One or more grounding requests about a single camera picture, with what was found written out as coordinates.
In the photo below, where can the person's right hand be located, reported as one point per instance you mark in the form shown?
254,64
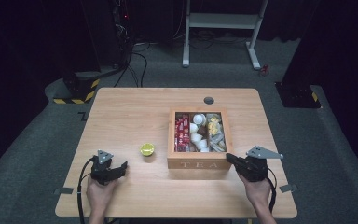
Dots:
258,191

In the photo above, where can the black floor tape mark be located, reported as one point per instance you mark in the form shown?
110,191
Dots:
82,116

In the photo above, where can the black yellow striped stand base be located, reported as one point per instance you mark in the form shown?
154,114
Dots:
80,90

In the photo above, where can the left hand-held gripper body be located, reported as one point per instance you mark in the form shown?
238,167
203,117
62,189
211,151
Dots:
101,171

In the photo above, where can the person's left hand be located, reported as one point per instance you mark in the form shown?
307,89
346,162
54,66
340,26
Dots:
99,196

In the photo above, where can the brown capsule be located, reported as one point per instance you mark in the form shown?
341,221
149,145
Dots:
202,130

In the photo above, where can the stack of red packets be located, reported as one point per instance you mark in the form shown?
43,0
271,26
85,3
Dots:
181,132

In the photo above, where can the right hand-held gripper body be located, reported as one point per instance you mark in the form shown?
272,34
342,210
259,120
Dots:
254,168

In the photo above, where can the small red floor object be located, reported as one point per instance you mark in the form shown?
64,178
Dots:
263,70

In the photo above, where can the grey clear packets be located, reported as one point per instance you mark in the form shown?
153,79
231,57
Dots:
217,142

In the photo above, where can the white metal stand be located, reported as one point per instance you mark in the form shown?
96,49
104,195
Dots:
220,21

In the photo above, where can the wooden tea box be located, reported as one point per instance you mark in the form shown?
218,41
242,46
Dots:
199,163

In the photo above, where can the dark equipment rack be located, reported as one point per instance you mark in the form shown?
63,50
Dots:
122,31

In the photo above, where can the yellow tea bags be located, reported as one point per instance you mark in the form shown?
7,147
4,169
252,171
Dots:
213,126

